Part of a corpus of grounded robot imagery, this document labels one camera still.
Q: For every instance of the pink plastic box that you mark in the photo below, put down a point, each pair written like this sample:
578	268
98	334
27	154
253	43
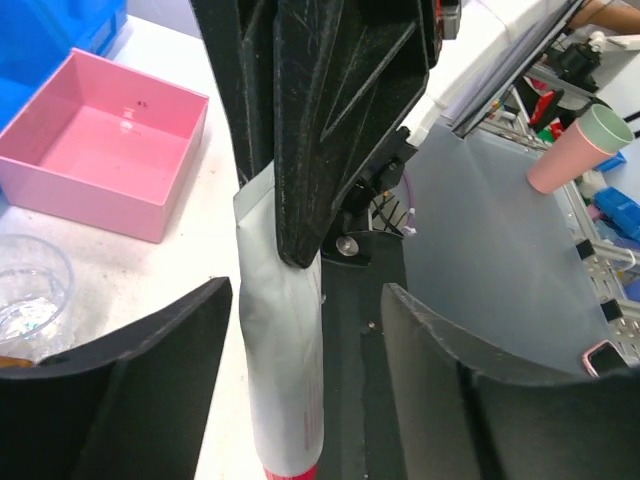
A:
103	145

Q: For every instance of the blue compartment bin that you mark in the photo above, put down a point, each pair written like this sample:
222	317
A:
37	36

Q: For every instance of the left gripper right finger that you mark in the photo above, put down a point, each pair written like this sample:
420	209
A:
469	410

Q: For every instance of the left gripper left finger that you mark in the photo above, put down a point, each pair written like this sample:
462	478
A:
132	404

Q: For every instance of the pink and green cup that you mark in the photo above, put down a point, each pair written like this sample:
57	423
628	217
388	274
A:
595	137

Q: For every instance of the pink smartphone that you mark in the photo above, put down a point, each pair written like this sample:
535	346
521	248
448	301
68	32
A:
603	358

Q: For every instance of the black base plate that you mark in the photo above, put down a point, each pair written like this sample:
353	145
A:
361	433

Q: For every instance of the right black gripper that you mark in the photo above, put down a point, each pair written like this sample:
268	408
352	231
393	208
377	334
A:
350	106

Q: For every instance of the white red-capped toothpaste tube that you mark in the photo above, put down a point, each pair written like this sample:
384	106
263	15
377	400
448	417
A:
280	313

